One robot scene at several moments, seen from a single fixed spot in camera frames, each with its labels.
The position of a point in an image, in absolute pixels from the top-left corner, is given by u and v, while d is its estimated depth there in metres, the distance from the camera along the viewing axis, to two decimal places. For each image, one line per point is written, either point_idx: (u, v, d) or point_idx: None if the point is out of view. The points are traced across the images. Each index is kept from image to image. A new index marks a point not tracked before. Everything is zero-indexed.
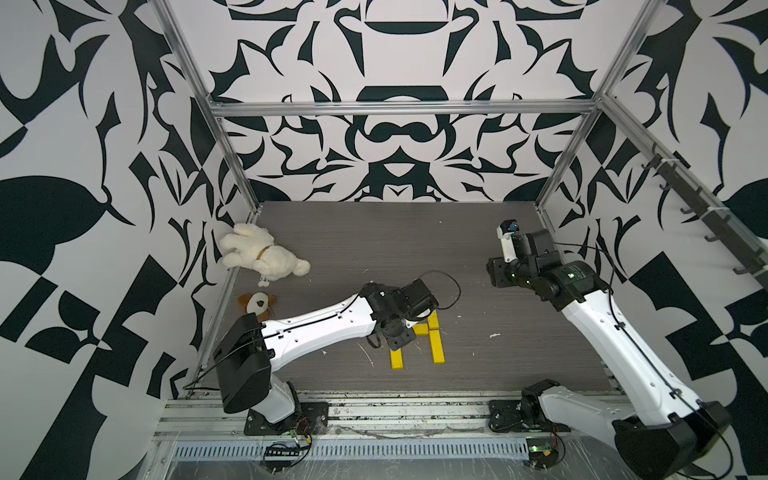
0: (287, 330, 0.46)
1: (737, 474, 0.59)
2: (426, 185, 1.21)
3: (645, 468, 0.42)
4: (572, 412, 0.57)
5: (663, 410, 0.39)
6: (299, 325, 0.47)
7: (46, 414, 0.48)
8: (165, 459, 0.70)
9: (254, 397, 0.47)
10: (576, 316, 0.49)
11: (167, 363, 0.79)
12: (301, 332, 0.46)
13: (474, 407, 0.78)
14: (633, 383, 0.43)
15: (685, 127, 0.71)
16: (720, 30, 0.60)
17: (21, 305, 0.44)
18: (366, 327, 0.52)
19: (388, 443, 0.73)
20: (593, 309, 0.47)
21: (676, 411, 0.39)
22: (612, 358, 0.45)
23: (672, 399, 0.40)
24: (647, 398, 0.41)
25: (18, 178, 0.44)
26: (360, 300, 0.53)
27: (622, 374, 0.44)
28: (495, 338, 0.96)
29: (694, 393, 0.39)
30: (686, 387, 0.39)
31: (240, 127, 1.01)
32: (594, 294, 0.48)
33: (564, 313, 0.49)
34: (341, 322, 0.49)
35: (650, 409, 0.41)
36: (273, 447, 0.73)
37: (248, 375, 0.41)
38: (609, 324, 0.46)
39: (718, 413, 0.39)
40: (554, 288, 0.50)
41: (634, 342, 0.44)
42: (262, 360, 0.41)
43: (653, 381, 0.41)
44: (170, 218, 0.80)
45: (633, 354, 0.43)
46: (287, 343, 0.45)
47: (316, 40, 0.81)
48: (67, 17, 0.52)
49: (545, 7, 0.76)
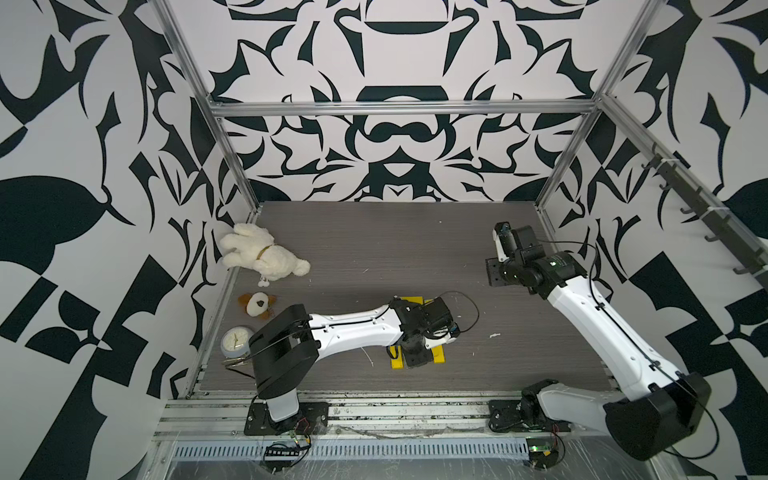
0: (331, 326, 0.49)
1: (737, 475, 0.59)
2: (426, 185, 1.21)
3: (634, 445, 0.43)
4: (571, 407, 0.57)
5: (643, 381, 0.41)
6: (343, 322, 0.50)
7: (45, 415, 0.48)
8: (166, 459, 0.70)
9: (289, 385, 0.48)
10: (560, 302, 0.52)
11: (168, 363, 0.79)
12: (343, 330, 0.50)
13: (474, 407, 0.78)
14: (616, 359, 0.44)
15: (686, 127, 0.71)
16: (721, 30, 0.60)
17: (21, 305, 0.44)
18: (392, 337, 0.57)
19: (388, 443, 0.73)
20: (575, 293, 0.50)
21: (656, 381, 0.41)
22: (596, 339, 0.47)
23: (652, 371, 0.42)
24: (629, 372, 0.43)
25: (18, 178, 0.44)
26: (391, 310, 0.58)
27: (607, 353, 0.46)
28: (495, 338, 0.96)
29: (673, 366, 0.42)
30: (665, 360, 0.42)
31: (240, 127, 1.01)
32: (574, 278, 0.51)
33: (550, 301, 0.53)
34: (374, 327, 0.53)
35: (632, 382, 0.42)
36: (273, 448, 0.74)
37: (294, 363, 0.44)
38: (590, 304, 0.48)
39: (696, 383, 0.40)
40: (538, 277, 0.53)
41: (615, 321, 0.46)
42: (310, 349, 0.44)
43: (633, 356, 0.43)
44: (170, 218, 0.80)
45: (614, 332, 0.45)
46: (331, 337, 0.48)
47: (316, 40, 0.81)
48: (67, 17, 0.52)
49: (545, 7, 0.76)
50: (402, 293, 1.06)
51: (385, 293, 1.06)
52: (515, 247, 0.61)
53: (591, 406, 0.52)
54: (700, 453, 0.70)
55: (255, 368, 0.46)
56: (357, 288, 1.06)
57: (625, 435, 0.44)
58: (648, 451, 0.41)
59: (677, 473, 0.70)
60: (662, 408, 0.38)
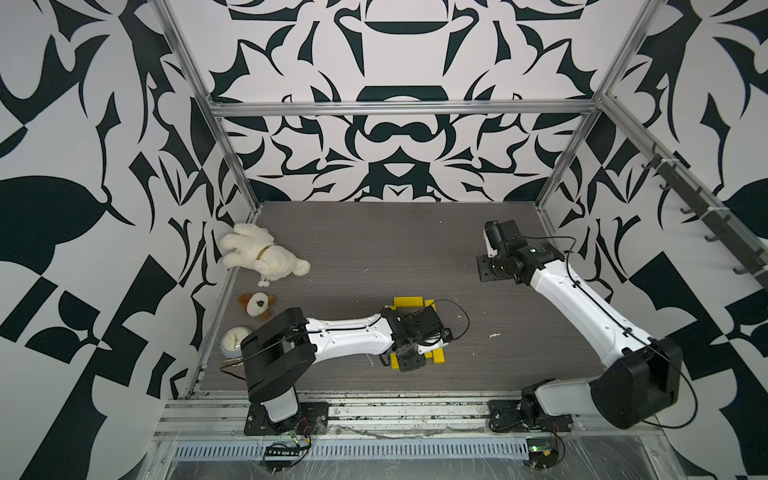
0: (328, 331, 0.50)
1: (737, 475, 0.59)
2: (426, 185, 1.21)
3: (616, 413, 0.44)
4: (565, 397, 0.58)
5: (617, 346, 0.43)
6: (340, 328, 0.51)
7: (45, 416, 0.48)
8: (166, 459, 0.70)
9: (280, 390, 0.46)
10: (540, 284, 0.55)
11: (168, 363, 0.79)
12: (340, 335, 0.51)
13: (474, 407, 0.78)
14: (593, 330, 0.47)
15: (686, 127, 0.71)
16: (720, 30, 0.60)
17: (21, 305, 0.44)
18: (383, 346, 0.58)
19: (388, 443, 0.73)
20: (553, 273, 0.53)
21: (628, 346, 0.43)
22: (575, 316, 0.50)
23: (625, 338, 0.44)
24: (605, 341, 0.45)
25: (18, 178, 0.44)
26: (383, 318, 0.59)
27: (585, 327, 0.49)
28: (495, 338, 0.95)
29: (645, 333, 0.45)
30: (637, 327, 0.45)
31: (240, 127, 1.01)
32: (554, 261, 0.55)
33: (532, 286, 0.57)
34: (367, 335, 0.54)
35: (608, 350, 0.45)
36: (273, 447, 0.73)
37: (288, 367, 0.43)
38: (567, 282, 0.52)
39: (668, 346, 0.43)
40: (520, 264, 0.57)
41: (590, 297, 0.49)
42: (305, 352, 0.44)
43: (608, 325, 0.46)
44: (170, 217, 0.80)
45: (589, 305, 0.48)
46: (327, 342, 0.48)
47: (316, 40, 0.81)
48: (67, 17, 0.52)
49: (545, 7, 0.76)
50: (402, 293, 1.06)
51: (385, 293, 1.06)
52: (499, 238, 0.65)
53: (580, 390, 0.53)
54: (700, 453, 0.70)
55: (247, 371, 0.46)
56: (357, 288, 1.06)
57: (608, 406, 0.45)
58: (628, 417, 0.42)
59: (677, 473, 0.70)
60: (636, 369, 0.41)
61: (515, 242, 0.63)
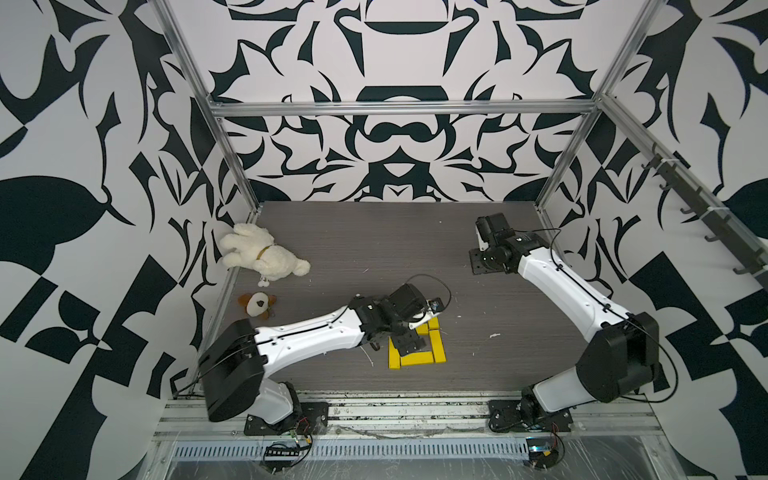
0: (282, 337, 0.47)
1: (737, 475, 0.59)
2: (426, 185, 1.21)
3: (600, 389, 0.46)
4: (562, 392, 0.58)
5: (596, 321, 0.46)
6: (295, 332, 0.48)
7: (44, 416, 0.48)
8: (166, 460, 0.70)
9: (241, 408, 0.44)
10: (528, 271, 0.58)
11: (168, 363, 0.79)
12: (296, 341, 0.47)
13: (474, 407, 0.78)
14: (576, 308, 0.49)
15: (685, 127, 0.71)
16: (720, 30, 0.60)
17: (21, 305, 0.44)
18: (354, 338, 0.54)
19: (388, 443, 0.73)
20: (537, 260, 0.56)
21: (607, 320, 0.45)
22: (560, 297, 0.52)
23: (604, 312, 0.47)
24: (585, 317, 0.48)
25: (18, 178, 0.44)
26: (351, 311, 0.56)
27: (569, 306, 0.51)
28: (495, 338, 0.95)
29: (623, 307, 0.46)
30: (615, 302, 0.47)
31: (240, 127, 1.01)
32: (538, 248, 0.58)
33: (520, 274, 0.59)
34: (330, 332, 0.51)
35: (589, 325, 0.47)
36: (273, 447, 0.73)
37: (240, 382, 0.41)
38: (551, 267, 0.54)
39: (645, 321, 0.44)
40: (508, 253, 0.60)
41: (572, 278, 0.52)
42: (256, 365, 0.42)
43: (588, 302, 0.48)
44: (170, 217, 0.80)
45: (572, 286, 0.51)
46: (280, 349, 0.45)
47: (316, 40, 0.81)
48: (67, 17, 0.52)
49: (545, 7, 0.76)
50: None
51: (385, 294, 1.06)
52: (488, 230, 0.69)
53: (571, 376, 0.54)
54: (701, 453, 0.71)
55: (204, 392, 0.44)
56: (357, 288, 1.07)
57: (593, 383, 0.47)
58: (610, 392, 0.44)
59: (677, 474, 0.70)
60: (615, 341, 0.43)
61: (502, 233, 0.66)
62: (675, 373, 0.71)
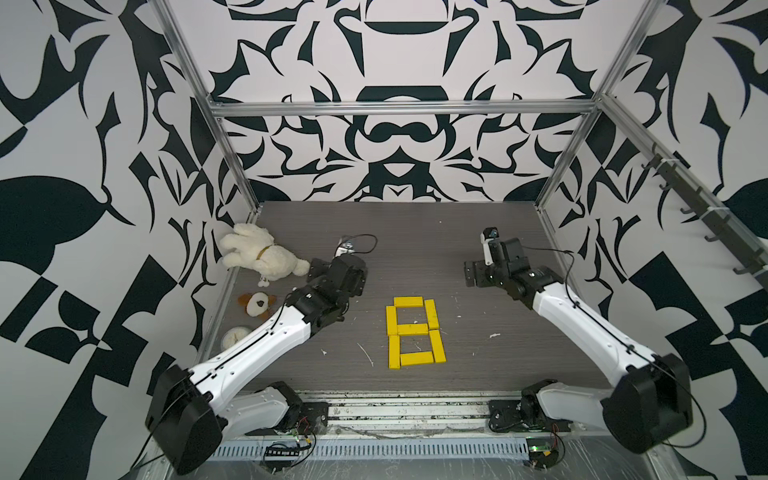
0: (220, 366, 0.44)
1: (738, 475, 0.59)
2: (426, 185, 1.21)
3: (632, 437, 0.43)
4: (568, 405, 0.58)
5: (621, 364, 0.43)
6: (235, 354, 0.46)
7: (45, 416, 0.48)
8: (166, 459, 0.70)
9: (210, 448, 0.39)
10: (543, 307, 0.57)
11: (168, 363, 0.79)
12: (239, 362, 0.45)
13: (474, 407, 0.78)
14: (598, 350, 0.47)
15: (685, 127, 0.71)
16: (720, 30, 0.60)
17: (21, 305, 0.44)
18: (303, 332, 0.53)
19: (388, 443, 0.73)
20: (553, 296, 0.55)
21: (632, 363, 0.43)
22: (578, 336, 0.51)
23: (629, 355, 0.44)
24: (609, 359, 0.45)
25: (19, 178, 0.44)
26: (289, 308, 0.53)
27: (589, 347, 0.49)
28: (495, 338, 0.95)
29: (646, 348, 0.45)
30: (638, 343, 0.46)
31: (240, 127, 1.01)
32: (552, 283, 0.57)
33: (536, 310, 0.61)
34: (273, 337, 0.49)
35: (613, 368, 0.44)
36: (273, 447, 0.73)
37: (189, 428, 0.39)
38: (567, 305, 0.53)
39: (673, 363, 0.42)
40: (521, 288, 0.59)
41: (590, 315, 0.50)
42: (200, 405, 0.39)
43: (610, 343, 0.46)
44: (170, 218, 0.80)
45: (590, 325, 0.49)
46: (223, 379, 0.43)
47: (316, 40, 0.81)
48: (67, 17, 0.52)
49: (545, 7, 0.76)
50: (402, 293, 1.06)
51: (385, 294, 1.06)
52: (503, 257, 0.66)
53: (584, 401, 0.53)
54: (701, 453, 0.71)
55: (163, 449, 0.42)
56: None
57: (623, 430, 0.44)
58: (644, 441, 0.41)
59: (677, 473, 0.70)
60: (642, 386, 0.40)
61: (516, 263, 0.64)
62: None
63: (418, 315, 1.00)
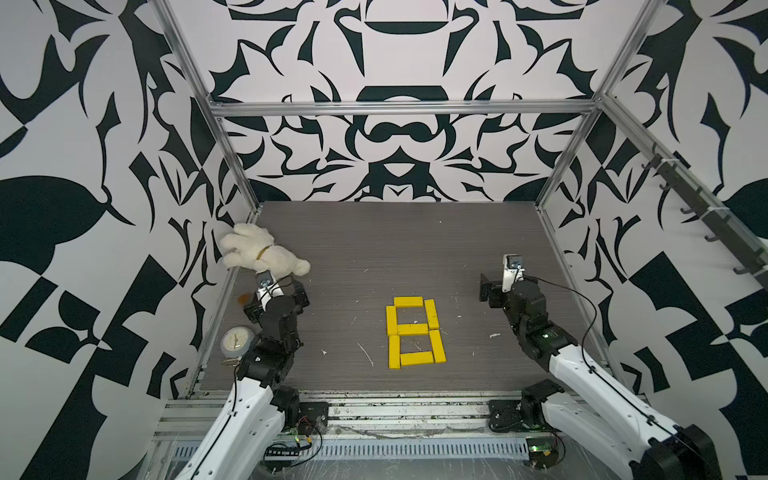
0: (195, 472, 0.44)
1: (737, 475, 0.59)
2: (426, 185, 1.21)
3: None
4: (579, 429, 0.57)
5: (642, 436, 0.43)
6: (207, 452, 0.46)
7: (45, 415, 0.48)
8: (165, 459, 0.70)
9: None
10: (559, 371, 0.57)
11: (168, 363, 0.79)
12: (213, 456, 0.45)
13: (474, 407, 0.78)
14: (618, 421, 0.47)
15: (685, 127, 0.71)
16: (720, 30, 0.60)
17: (22, 304, 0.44)
18: (266, 396, 0.55)
19: (388, 443, 0.73)
20: (568, 360, 0.55)
21: (654, 436, 0.43)
22: (599, 405, 0.50)
23: (650, 427, 0.44)
24: (629, 429, 0.45)
25: (20, 177, 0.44)
26: (244, 380, 0.54)
27: (611, 419, 0.49)
28: (495, 337, 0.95)
29: (669, 420, 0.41)
30: (660, 414, 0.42)
31: (240, 127, 1.01)
32: (567, 346, 0.58)
33: (550, 371, 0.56)
34: (240, 414, 0.50)
35: (635, 442, 0.44)
36: (273, 447, 0.73)
37: None
38: (583, 369, 0.54)
39: (698, 436, 0.42)
40: (536, 350, 0.60)
41: (608, 382, 0.51)
42: None
43: (630, 413, 0.46)
44: (170, 218, 0.80)
45: (609, 393, 0.49)
46: (207, 478, 0.44)
47: (316, 40, 0.81)
48: (67, 17, 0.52)
49: (545, 7, 0.76)
50: (402, 293, 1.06)
51: (385, 294, 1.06)
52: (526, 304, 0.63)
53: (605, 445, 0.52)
54: None
55: None
56: (357, 288, 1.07)
57: None
58: None
59: None
60: (665, 462, 0.40)
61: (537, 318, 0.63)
62: (676, 373, 0.71)
63: (417, 315, 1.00)
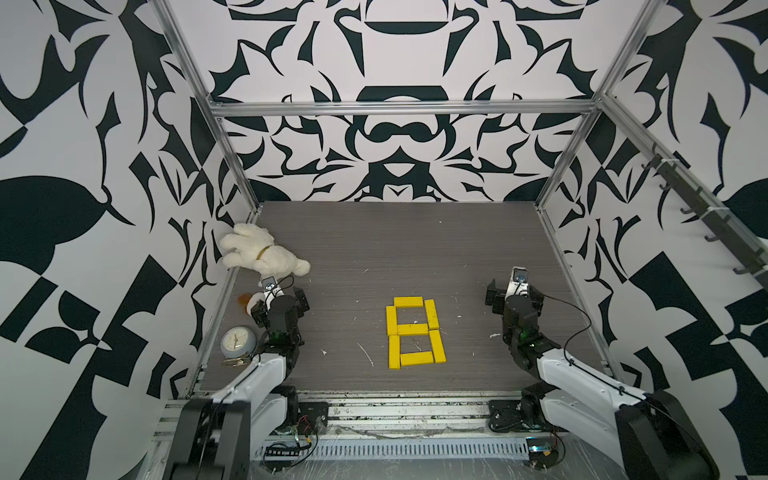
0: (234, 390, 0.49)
1: (737, 475, 0.59)
2: (426, 185, 1.21)
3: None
4: (577, 422, 0.57)
5: (614, 404, 0.47)
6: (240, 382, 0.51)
7: (44, 416, 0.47)
8: (165, 459, 0.70)
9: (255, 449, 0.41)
10: (545, 371, 0.61)
11: (168, 363, 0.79)
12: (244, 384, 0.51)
13: (474, 407, 0.78)
14: (594, 399, 0.51)
15: (685, 127, 0.71)
16: (720, 30, 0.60)
17: (22, 304, 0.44)
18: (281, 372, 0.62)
19: (388, 443, 0.73)
20: (550, 358, 0.60)
21: (625, 402, 0.46)
22: (577, 391, 0.55)
23: (621, 396, 0.48)
24: (603, 403, 0.49)
25: (19, 178, 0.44)
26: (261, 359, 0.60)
27: (587, 399, 0.53)
28: (495, 337, 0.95)
29: (638, 389, 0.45)
30: (629, 385, 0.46)
31: (240, 127, 1.01)
32: (552, 349, 0.63)
33: (542, 377, 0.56)
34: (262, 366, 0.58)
35: (608, 412, 0.48)
36: (273, 447, 0.73)
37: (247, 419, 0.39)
38: (564, 362, 0.58)
39: (666, 399, 0.45)
40: (527, 362, 0.65)
41: (587, 370, 0.55)
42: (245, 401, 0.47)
43: (604, 388, 0.50)
44: (170, 218, 0.80)
45: (586, 376, 0.54)
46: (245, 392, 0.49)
47: (316, 40, 0.81)
48: (67, 17, 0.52)
49: (545, 7, 0.76)
50: (402, 293, 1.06)
51: (385, 294, 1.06)
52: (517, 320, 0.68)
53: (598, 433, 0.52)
54: None
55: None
56: (357, 288, 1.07)
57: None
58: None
59: None
60: (636, 421, 0.43)
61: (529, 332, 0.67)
62: (676, 373, 0.71)
63: (417, 315, 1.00)
